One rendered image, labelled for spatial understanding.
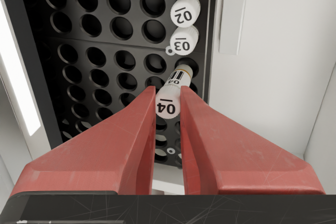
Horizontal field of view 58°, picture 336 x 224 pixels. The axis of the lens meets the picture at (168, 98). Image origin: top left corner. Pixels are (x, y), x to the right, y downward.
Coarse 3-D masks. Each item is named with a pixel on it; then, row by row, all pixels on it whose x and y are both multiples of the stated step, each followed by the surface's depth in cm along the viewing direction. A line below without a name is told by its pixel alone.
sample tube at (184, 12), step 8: (184, 0) 13; (192, 0) 14; (176, 8) 13; (184, 8) 13; (192, 8) 13; (176, 16) 14; (184, 16) 14; (192, 16) 13; (176, 24) 14; (184, 24) 14
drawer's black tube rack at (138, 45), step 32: (32, 0) 21; (64, 0) 20; (96, 0) 19; (128, 0) 18; (160, 0) 18; (32, 32) 18; (64, 32) 17; (96, 32) 17; (128, 32) 19; (160, 32) 19; (64, 64) 18; (96, 64) 18; (128, 64) 21; (160, 64) 20; (192, 64) 20; (64, 96) 20; (96, 96) 20; (128, 96) 22; (64, 128) 22; (160, 128) 20; (160, 160) 21
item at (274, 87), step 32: (256, 0) 20; (288, 0) 19; (320, 0) 19; (256, 32) 21; (288, 32) 20; (320, 32) 20; (224, 64) 23; (256, 64) 22; (288, 64) 21; (320, 64) 21; (224, 96) 24; (256, 96) 24; (288, 96) 23; (320, 96) 22; (256, 128) 25; (288, 128) 24
